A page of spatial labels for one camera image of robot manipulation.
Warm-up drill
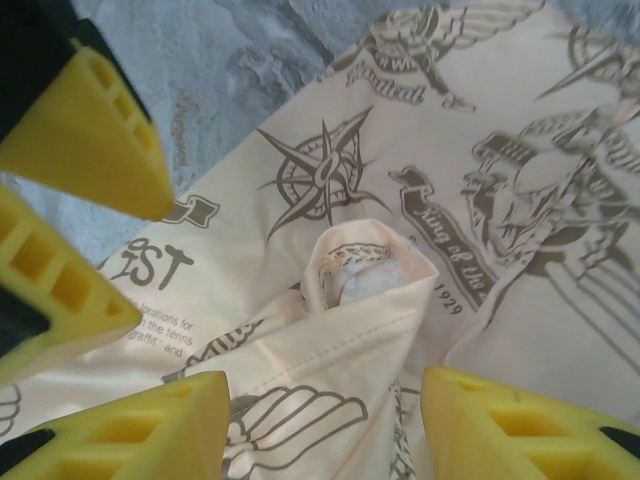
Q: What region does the peach printed t-shirt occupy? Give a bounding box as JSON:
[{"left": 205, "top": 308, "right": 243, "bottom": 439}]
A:
[{"left": 0, "top": 0, "right": 640, "bottom": 480}]

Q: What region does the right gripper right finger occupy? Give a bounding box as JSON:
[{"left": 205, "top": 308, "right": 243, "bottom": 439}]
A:
[{"left": 422, "top": 365, "right": 640, "bottom": 480}]

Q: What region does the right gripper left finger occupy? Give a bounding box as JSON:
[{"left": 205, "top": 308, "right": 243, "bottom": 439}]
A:
[{"left": 0, "top": 370, "right": 232, "bottom": 480}]

